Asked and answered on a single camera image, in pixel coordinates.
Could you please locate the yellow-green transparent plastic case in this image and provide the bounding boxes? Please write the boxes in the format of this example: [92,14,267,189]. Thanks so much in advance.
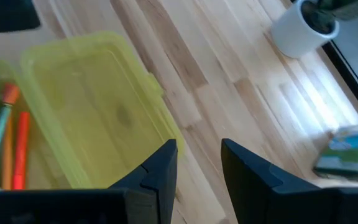
[0,30,185,191]

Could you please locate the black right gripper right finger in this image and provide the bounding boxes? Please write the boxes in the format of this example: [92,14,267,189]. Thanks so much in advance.
[221,139,358,224]

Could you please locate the yellow green crayon box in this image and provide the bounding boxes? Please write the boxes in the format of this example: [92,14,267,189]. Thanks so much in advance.
[313,122,358,184]

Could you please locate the orange-red marker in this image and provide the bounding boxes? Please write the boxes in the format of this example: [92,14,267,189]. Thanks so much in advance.
[12,111,31,191]

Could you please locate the snake plant in white pot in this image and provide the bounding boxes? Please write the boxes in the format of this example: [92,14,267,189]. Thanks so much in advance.
[270,0,358,60]

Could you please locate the black aluminium rig frame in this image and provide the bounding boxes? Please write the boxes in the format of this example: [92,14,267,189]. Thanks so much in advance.
[321,39,358,123]

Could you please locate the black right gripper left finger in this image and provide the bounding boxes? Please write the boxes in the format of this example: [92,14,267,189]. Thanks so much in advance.
[0,139,179,224]

